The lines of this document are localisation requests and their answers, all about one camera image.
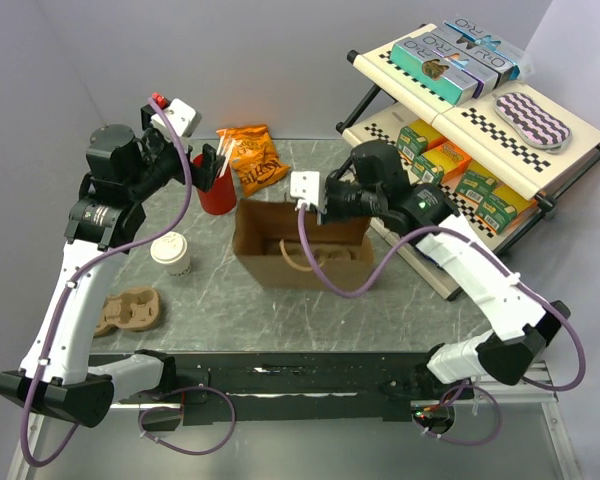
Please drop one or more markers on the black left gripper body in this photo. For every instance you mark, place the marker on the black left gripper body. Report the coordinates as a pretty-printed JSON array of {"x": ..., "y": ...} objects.
[{"x": 163, "y": 158}]

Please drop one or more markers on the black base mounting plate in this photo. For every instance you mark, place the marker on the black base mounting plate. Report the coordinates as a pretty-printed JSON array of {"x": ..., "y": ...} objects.
[{"x": 275, "y": 386}]

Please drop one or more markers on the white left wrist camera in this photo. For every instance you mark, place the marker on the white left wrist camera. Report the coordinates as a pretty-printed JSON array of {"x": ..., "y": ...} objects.
[{"x": 183, "y": 118}]

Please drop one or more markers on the aluminium rail frame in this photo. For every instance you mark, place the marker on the aluminium rail frame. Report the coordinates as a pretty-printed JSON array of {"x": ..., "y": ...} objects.
[{"x": 500, "y": 432}]

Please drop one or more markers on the cream two-tier display shelf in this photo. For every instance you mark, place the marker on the cream two-tier display shelf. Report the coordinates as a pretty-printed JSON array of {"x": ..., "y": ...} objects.
[{"x": 395, "y": 99}]

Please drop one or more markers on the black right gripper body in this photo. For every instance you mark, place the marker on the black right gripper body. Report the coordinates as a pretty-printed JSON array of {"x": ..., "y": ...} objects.
[{"x": 345, "y": 200}]

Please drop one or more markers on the white paper-wrapped straw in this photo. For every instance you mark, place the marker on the white paper-wrapped straw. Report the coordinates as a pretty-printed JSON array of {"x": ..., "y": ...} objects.
[
  {"x": 230, "y": 149},
  {"x": 222, "y": 147}
]

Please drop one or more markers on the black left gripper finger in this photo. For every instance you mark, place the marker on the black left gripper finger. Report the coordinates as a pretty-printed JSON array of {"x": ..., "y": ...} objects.
[
  {"x": 225, "y": 164},
  {"x": 206, "y": 167}
]

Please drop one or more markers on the orange chip bag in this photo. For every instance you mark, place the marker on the orange chip bag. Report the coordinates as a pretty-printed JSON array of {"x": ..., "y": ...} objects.
[{"x": 255, "y": 159}]

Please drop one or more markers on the red plastic cup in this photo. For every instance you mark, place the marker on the red plastic cup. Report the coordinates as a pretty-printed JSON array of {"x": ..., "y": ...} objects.
[{"x": 221, "y": 199}]

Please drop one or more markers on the white plastic cup lid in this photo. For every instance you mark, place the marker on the white plastic cup lid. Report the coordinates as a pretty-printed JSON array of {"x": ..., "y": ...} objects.
[{"x": 169, "y": 248}]

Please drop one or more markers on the teal cookie box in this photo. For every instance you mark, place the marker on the teal cookie box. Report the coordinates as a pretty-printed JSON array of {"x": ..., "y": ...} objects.
[{"x": 433, "y": 71}]

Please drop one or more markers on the purple wavy sleep mask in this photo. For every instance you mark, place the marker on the purple wavy sleep mask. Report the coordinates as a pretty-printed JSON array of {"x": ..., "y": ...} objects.
[{"x": 536, "y": 127}]

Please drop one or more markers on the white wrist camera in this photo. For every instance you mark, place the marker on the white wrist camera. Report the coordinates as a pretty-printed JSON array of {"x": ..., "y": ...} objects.
[
  {"x": 308, "y": 189},
  {"x": 183, "y": 118}
]

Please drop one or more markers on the green yellow juice box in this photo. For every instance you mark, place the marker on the green yellow juice box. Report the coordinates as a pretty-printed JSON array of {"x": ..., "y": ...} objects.
[
  {"x": 496, "y": 213},
  {"x": 475, "y": 185},
  {"x": 433, "y": 167},
  {"x": 416, "y": 138}
]

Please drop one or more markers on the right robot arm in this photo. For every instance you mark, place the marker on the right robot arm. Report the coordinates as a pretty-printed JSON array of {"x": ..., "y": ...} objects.
[{"x": 522, "y": 323}]

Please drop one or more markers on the brown paper bag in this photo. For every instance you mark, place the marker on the brown paper bag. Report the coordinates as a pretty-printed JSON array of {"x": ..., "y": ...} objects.
[{"x": 266, "y": 242}]

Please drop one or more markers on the orange snack box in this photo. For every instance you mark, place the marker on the orange snack box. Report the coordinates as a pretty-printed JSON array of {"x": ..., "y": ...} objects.
[{"x": 455, "y": 159}]

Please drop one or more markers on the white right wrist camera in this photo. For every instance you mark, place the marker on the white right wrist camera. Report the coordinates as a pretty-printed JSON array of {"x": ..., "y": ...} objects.
[{"x": 308, "y": 189}]

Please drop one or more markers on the purple cookie box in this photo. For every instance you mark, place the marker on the purple cookie box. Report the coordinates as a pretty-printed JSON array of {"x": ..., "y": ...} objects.
[{"x": 487, "y": 79}]

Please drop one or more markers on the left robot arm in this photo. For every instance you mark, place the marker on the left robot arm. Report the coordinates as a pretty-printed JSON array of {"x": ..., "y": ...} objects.
[{"x": 55, "y": 379}]

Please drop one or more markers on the blue cookie box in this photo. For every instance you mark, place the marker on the blue cookie box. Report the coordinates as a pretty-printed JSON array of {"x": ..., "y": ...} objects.
[{"x": 482, "y": 37}]

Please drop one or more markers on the white paper coffee cup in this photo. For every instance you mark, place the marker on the white paper coffee cup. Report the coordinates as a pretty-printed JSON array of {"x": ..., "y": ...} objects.
[{"x": 179, "y": 266}]

